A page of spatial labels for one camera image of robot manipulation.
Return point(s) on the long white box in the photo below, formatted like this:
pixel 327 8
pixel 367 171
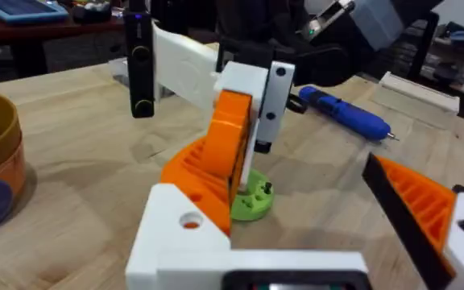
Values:
pixel 417 92

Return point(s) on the blue tray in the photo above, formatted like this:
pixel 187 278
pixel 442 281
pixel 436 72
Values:
pixel 22 9

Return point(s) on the orange ribbed wedge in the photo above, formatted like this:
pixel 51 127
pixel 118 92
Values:
pixel 191 183

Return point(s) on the dark red side table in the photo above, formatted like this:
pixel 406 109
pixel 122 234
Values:
pixel 46 30

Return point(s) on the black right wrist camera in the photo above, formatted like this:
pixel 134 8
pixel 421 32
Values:
pixel 139 64

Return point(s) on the grey and black machine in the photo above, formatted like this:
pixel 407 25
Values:
pixel 361 20

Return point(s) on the blue electric screwdriver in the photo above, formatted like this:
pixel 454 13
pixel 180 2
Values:
pixel 345 113

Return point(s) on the green disc with holes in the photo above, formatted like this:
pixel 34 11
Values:
pixel 256 203

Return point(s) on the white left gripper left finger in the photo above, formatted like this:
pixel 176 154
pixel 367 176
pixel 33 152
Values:
pixel 167 241

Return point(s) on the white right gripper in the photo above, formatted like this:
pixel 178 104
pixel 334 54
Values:
pixel 183 68

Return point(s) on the small black screw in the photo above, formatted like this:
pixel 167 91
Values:
pixel 268 187

